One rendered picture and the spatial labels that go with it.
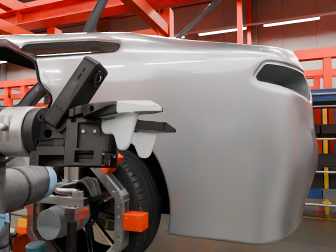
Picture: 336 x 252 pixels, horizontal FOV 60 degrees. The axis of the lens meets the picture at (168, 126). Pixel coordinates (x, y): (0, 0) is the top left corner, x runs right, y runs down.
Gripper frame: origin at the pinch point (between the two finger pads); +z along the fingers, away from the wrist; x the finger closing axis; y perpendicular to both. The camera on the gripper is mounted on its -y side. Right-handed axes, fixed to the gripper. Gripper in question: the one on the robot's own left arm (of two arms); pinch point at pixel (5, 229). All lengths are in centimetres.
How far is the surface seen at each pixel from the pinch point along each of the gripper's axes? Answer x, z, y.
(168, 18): 168, 207, -199
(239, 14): 456, 425, -342
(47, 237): 16.3, -7.6, 3.2
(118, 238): 44.4, -14.4, 5.4
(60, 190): 20.4, -17.7, -17.5
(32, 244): 10.5, 4.4, 9.1
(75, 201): 25.4, -23.0, -13.5
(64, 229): 22.5, -9.9, 0.3
